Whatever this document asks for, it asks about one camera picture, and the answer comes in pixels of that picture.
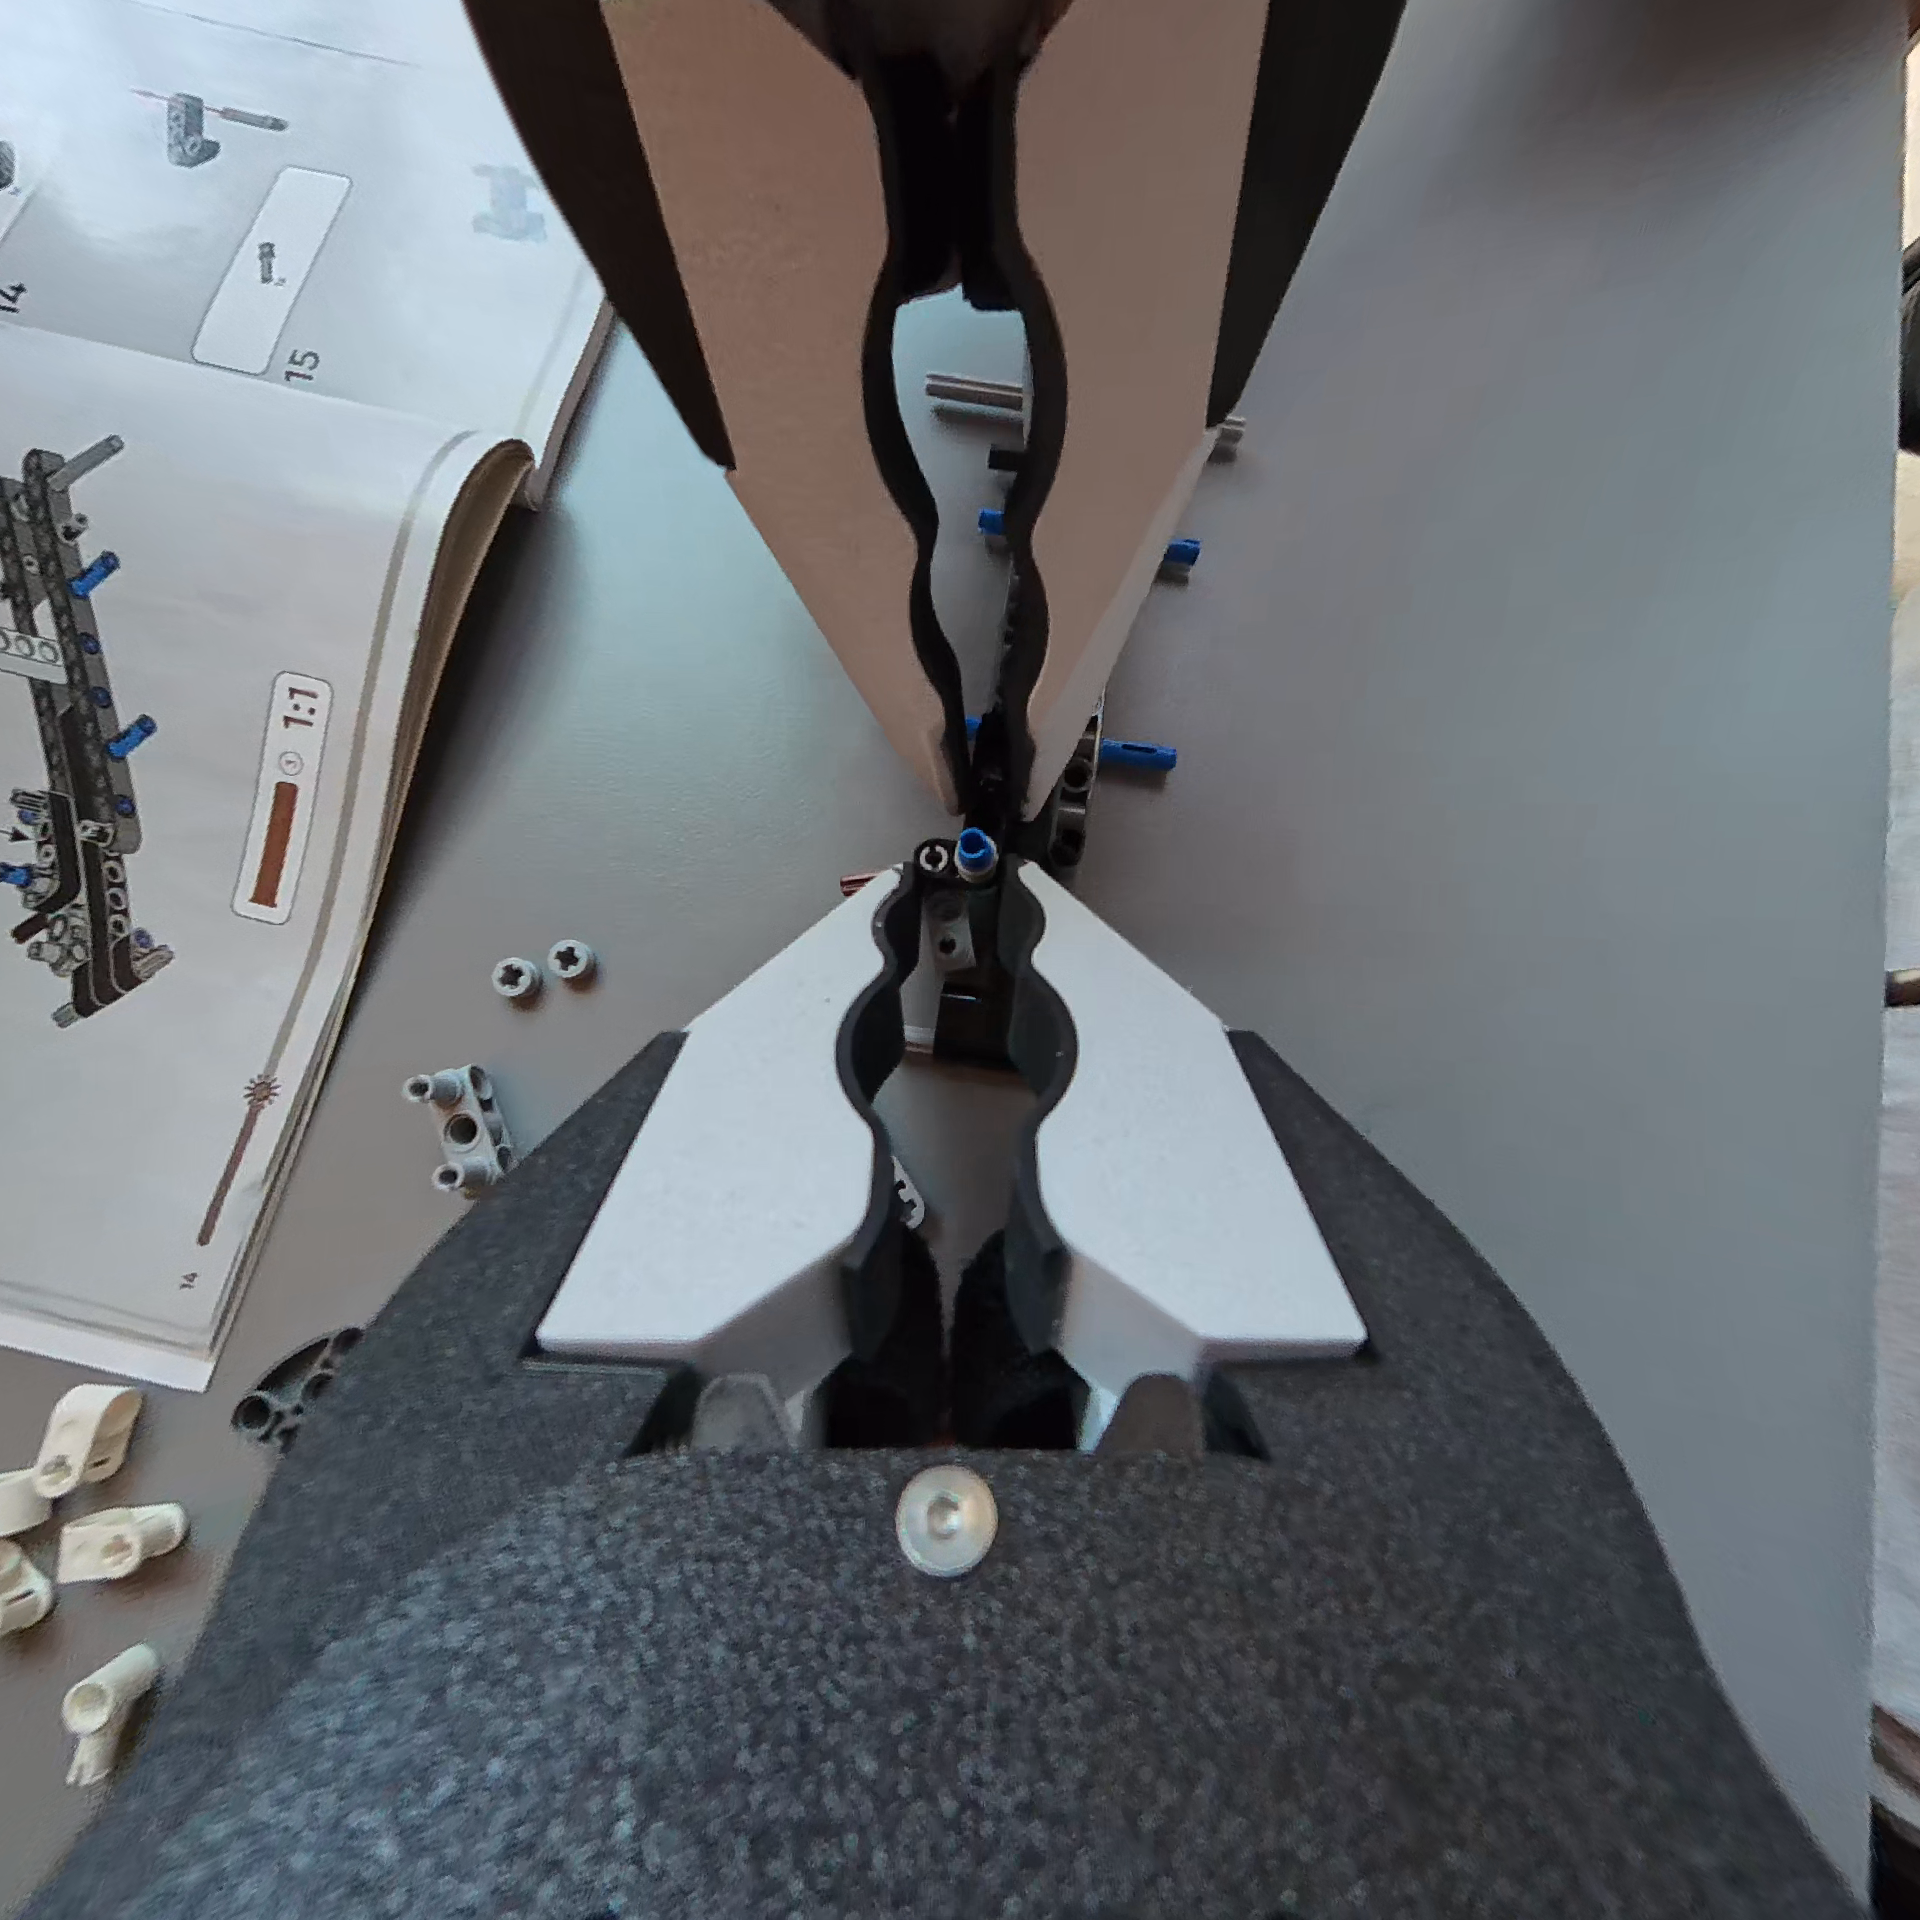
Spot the lego instruction booklet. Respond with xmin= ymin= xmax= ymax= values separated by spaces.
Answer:
xmin=0 ymin=0 xmax=617 ymax=1394

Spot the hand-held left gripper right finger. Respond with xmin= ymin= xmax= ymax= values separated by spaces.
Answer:
xmin=1008 ymin=860 xmax=1374 ymax=1457

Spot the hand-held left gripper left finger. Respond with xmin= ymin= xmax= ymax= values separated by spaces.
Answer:
xmin=535 ymin=867 xmax=924 ymax=1455

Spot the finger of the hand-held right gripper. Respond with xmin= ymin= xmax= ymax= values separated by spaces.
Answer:
xmin=960 ymin=0 xmax=1272 ymax=826
xmin=598 ymin=0 xmax=975 ymax=819

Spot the dark grey curved lego panel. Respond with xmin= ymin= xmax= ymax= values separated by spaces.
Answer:
xmin=231 ymin=1323 xmax=365 ymax=1449

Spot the light grey double lego connector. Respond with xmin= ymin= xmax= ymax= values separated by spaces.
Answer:
xmin=403 ymin=1066 xmax=517 ymax=1199

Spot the long lego frame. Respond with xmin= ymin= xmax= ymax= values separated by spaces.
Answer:
xmin=960 ymin=435 xmax=1208 ymax=875

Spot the small black lego assembly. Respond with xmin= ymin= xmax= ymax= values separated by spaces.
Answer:
xmin=901 ymin=826 xmax=1022 ymax=1071

